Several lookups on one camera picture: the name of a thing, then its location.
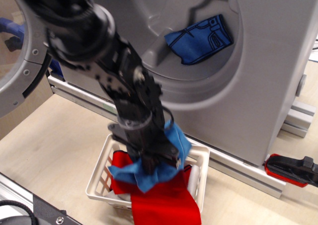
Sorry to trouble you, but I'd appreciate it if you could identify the grey toy washing machine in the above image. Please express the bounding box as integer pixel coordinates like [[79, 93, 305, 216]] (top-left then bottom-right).
[[47, 0, 318, 167]]

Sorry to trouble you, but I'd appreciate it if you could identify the black bracket with screw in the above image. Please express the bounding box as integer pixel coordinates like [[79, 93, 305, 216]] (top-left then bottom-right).
[[33, 194, 80, 225]]

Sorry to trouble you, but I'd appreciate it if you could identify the white plastic laundry basket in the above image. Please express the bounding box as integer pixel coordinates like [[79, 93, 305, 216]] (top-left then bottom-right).
[[86, 134, 210, 211]]

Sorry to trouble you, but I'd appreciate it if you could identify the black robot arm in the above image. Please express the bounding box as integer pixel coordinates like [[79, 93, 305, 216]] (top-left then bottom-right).
[[23, 0, 181, 174]]

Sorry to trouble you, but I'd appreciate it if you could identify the long aluminium base rail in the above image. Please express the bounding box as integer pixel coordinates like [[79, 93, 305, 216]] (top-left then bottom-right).
[[48, 75, 286, 199]]

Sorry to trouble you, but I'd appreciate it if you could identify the grey washing machine door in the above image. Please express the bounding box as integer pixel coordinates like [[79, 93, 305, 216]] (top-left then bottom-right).
[[0, 0, 51, 117]]

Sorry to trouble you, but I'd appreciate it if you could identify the aluminium extrusion block right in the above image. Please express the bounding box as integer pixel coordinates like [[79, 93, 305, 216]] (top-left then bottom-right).
[[281, 100, 317, 138]]

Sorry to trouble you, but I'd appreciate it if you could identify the black cable bottom left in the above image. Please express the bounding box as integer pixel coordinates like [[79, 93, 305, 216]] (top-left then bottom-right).
[[0, 199, 38, 225]]

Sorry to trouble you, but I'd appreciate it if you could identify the red and black clamp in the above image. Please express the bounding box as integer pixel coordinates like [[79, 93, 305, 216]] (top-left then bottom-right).
[[264, 154, 318, 188]]

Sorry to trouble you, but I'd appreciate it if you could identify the blue object behind door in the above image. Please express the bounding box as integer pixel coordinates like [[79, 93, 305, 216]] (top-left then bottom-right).
[[0, 17, 25, 52]]

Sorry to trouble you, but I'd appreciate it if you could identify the plain blue cloth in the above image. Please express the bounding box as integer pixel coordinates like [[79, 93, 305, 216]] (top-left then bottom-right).
[[109, 124, 191, 193]]

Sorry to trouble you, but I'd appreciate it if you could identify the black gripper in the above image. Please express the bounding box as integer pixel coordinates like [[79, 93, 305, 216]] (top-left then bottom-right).
[[108, 113, 182, 175]]

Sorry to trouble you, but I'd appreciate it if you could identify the red cloth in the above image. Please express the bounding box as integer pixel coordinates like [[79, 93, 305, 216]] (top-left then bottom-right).
[[111, 165, 202, 225]]

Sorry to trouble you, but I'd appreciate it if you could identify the white cloth in basket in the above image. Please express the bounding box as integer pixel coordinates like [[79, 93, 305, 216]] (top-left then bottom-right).
[[106, 165, 200, 202]]

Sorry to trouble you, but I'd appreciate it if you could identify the aluminium rail bottom left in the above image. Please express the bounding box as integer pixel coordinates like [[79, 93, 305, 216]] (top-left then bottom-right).
[[0, 173, 33, 219]]

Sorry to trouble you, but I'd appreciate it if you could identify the blue jeans-print cloth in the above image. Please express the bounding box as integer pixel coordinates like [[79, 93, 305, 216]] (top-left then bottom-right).
[[164, 14, 234, 65]]

